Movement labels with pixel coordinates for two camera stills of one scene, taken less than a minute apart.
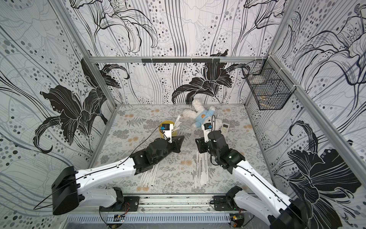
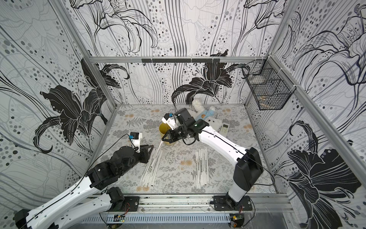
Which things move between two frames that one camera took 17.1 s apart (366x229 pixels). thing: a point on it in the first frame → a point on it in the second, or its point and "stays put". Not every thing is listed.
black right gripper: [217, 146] → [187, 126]
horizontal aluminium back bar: [181, 59] stays put
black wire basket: [269, 88] stays put
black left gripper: [176, 141] → [144, 152]
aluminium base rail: [177, 203] stays put
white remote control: [225, 128] stays put
